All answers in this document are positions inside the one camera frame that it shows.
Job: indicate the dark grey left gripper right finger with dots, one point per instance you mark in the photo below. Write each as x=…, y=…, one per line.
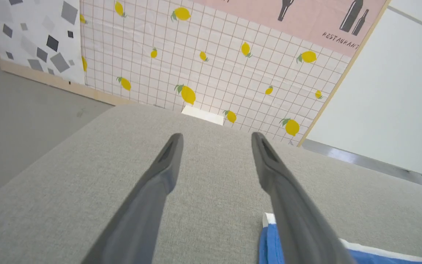
x=295, y=212

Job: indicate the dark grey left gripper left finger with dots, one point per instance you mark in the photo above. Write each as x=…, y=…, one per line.
x=141, y=212

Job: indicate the blue shorts with white trim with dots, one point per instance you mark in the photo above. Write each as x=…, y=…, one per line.
x=271, y=245

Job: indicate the small white box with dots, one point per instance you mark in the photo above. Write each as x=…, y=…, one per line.
x=203, y=114

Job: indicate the lemon print partition panel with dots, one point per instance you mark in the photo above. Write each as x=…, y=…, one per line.
x=233, y=58

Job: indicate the grey terrazzo print partition panel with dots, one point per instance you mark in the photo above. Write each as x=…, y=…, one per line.
x=39, y=40

